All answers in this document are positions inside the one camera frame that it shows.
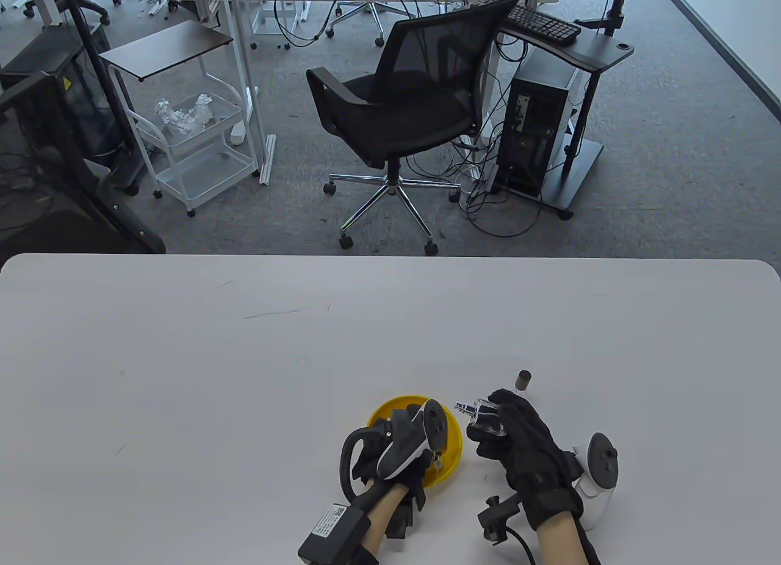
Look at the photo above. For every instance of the person's left hand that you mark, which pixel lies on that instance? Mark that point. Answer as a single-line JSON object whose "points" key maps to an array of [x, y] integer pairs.
{"points": [[418, 485]]}

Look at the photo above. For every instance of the person's right hand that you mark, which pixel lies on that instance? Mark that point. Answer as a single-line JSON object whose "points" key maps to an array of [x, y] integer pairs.
{"points": [[531, 458]]}

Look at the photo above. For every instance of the person's left forearm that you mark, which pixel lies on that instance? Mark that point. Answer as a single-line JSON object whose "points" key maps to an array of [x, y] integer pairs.
{"points": [[381, 516]]}

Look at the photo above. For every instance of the black forearm box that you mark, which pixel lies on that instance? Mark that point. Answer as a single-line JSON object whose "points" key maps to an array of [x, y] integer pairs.
{"points": [[332, 531]]}

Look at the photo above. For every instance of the person's right forearm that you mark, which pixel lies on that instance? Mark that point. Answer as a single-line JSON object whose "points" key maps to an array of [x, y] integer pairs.
{"points": [[561, 547]]}

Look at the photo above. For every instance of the black and white controller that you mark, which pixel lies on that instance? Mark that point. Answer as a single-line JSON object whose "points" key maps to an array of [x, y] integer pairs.
{"points": [[436, 424], [601, 461]]}

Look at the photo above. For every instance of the yellow bowl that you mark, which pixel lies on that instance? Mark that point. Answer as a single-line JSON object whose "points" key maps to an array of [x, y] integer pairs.
{"points": [[384, 413]]}

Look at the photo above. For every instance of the black computer tower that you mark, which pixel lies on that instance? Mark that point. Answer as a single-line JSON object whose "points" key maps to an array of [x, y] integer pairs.
{"points": [[537, 119]]}

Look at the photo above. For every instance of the aluminium profile bar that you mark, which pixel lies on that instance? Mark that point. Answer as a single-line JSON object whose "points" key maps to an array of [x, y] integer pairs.
{"points": [[267, 159]]}

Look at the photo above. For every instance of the black mesh office chair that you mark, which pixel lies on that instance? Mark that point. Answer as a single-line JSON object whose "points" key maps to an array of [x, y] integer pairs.
{"points": [[415, 107]]}

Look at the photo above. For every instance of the white rolling cart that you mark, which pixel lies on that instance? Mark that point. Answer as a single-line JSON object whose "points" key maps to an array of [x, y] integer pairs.
{"points": [[204, 177]]}

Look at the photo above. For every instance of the black computer cart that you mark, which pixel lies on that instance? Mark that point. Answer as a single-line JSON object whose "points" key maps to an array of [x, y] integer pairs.
{"points": [[601, 55]]}

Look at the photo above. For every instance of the black keyboard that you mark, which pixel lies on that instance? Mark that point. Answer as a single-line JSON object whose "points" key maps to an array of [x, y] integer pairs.
{"points": [[543, 25]]}

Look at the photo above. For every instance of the crumpled clear plastic wrap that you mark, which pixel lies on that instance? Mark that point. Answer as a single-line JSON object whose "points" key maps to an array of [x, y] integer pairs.
{"points": [[183, 116]]}

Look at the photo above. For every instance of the office chair with white base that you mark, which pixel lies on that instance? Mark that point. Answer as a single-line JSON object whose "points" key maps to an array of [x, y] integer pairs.
{"points": [[360, 13]]}

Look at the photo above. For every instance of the dark brown side table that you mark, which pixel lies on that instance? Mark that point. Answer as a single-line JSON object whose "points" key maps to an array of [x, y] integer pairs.
{"points": [[165, 49]]}

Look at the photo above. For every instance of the black stand pole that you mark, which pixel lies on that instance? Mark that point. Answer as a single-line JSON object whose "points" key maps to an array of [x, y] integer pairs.
{"points": [[91, 46]]}

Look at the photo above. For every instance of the black swivel chair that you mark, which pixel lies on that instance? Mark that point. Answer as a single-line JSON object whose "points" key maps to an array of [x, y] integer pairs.
{"points": [[85, 7]]}

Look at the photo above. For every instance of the white desk leg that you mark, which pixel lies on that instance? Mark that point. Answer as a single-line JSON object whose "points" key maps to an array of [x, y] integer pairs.
{"points": [[46, 3]]}

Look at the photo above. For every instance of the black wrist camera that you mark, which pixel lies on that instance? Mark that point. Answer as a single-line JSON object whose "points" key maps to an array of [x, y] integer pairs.
{"points": [[399, 522], [494, 519]]}

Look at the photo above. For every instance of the black machine enclosure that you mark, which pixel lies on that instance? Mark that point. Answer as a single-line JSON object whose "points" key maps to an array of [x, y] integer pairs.
{"points": [[36, 132]]}

